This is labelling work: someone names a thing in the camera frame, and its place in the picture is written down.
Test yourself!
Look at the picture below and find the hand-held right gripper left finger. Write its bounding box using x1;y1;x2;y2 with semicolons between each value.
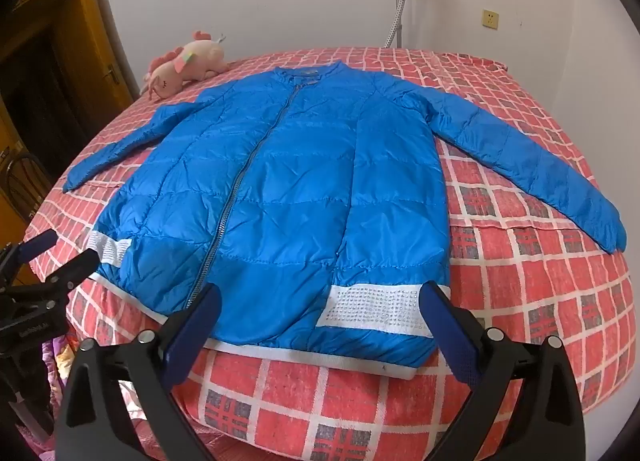
54;282;223;461

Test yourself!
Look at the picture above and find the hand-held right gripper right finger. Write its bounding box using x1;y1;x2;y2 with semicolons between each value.
419;281;587;461

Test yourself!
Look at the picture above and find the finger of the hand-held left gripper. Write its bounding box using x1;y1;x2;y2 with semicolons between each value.
0;229;60;278
27;248;101;299

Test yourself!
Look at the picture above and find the blue puffer jacket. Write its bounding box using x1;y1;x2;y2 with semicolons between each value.
62;66;628;382

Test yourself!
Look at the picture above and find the dark metal chair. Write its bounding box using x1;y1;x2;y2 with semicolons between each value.
0;150;54;238

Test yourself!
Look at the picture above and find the purple floral cloth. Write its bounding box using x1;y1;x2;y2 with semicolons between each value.
42;333;171;461

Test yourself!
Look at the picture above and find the bed with red plaid sheet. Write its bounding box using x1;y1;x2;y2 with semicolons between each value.
24;46;632;461

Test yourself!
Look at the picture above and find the pink plush toy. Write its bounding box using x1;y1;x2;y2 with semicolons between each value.
140;31;231;102

